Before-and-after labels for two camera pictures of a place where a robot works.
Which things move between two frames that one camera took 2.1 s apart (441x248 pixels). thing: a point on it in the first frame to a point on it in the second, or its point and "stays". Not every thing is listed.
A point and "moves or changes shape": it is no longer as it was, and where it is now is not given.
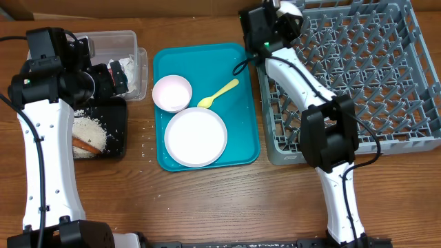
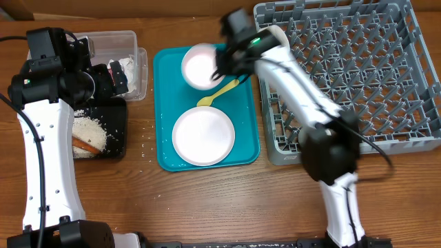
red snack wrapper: x=111 y=71 stays
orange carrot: x=83 y=144 stays
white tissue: x=128 y=65 stays
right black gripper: x=284 y=23 to x=223 y=57
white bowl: x=289 y=7 moves or changes shape
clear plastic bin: x=113 y=45 stays
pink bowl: x=172 y=94 to x=198 y=64
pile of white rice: x=89 y=131 stays
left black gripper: x=107 y=87 stays
